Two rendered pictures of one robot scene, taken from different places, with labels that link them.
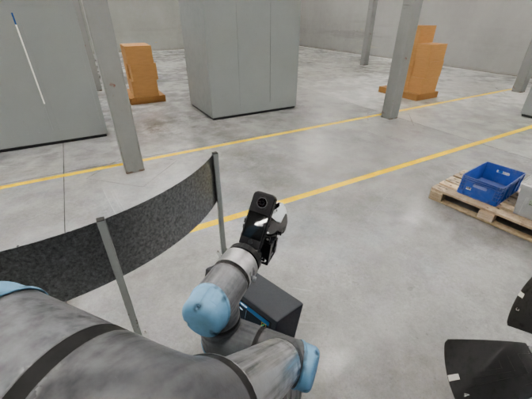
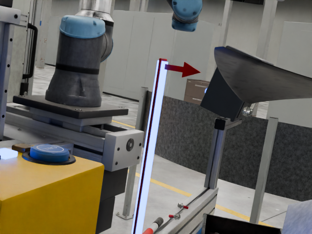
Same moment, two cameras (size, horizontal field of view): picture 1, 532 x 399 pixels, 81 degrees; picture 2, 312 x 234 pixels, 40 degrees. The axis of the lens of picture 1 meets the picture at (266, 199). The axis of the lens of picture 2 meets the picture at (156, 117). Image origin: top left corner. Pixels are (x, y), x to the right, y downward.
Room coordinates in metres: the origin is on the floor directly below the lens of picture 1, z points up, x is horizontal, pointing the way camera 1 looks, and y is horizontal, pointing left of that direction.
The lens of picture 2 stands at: (-0.13, -1.10, 1.19)
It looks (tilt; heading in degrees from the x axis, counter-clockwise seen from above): 8 degrees down; 69
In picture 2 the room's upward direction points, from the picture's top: 9 degrees clockwise
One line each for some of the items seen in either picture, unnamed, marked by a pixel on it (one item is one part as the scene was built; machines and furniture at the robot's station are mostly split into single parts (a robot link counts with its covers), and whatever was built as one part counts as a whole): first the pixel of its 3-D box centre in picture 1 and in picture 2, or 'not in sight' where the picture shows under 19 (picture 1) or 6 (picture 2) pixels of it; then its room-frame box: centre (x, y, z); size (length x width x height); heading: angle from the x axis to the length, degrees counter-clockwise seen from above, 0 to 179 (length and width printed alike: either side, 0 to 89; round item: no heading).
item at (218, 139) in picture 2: (294, 393); (216, 153); (0.46, -0.08, 0.96); 0.03 x 0.03 x 0.20; 48
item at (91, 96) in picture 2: not in sight; (75, 84); (0.08, 0.06, 1.09); 0.15 x 0.15 x 0.10
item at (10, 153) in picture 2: not in sight; (4, 153); (-0.11, -0.66, 1.08); 0.02 x 0.02 x 0.01; 48
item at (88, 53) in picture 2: not in sight; (81, 41); (0.08, 0.07, 1.20); 0.13 x 0.12 x 0.14; 67
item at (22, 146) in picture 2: not in sight; (23, 148); (-0.09, -0.63, 1.08); 0.02 x 0.02 x 0.01; 48
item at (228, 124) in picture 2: not in sight; (229, 120); (0.53, 0.00, 1.04); 0.24 x 0.03 x 0.03; 48
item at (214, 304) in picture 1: (216, 298); not in sight; (0.37, 0.09, 1.43); 0.11 x 0.08 x 0.09; 157
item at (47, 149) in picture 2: not in sight; (49, 154); (-0.07, -0.66, 1.08); 0.04 x 0.04 x 0.02
